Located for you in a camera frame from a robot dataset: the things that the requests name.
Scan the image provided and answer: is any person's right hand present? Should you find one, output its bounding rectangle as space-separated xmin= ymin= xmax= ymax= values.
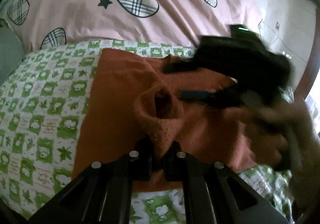
xmin=236 ymin=98 xmax=319 ymax=209

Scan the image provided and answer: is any rust orange knit sweater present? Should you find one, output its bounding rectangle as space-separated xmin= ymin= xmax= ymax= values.
xmin=72 ymin=49 xmax=255 ymax=176

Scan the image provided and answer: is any sage green pillow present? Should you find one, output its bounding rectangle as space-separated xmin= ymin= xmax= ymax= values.
xmin=0 ymin=26 xmax=25 ymax=84

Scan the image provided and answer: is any pink heart pattern duvet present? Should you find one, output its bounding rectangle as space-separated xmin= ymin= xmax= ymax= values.
xmin=1 ymin=0 xmax=261 ymax=52

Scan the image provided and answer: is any green white patterned bedsheet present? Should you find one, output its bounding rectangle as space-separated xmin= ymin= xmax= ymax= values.
xmin=0 ymin=39 xmax=295 ymax=224

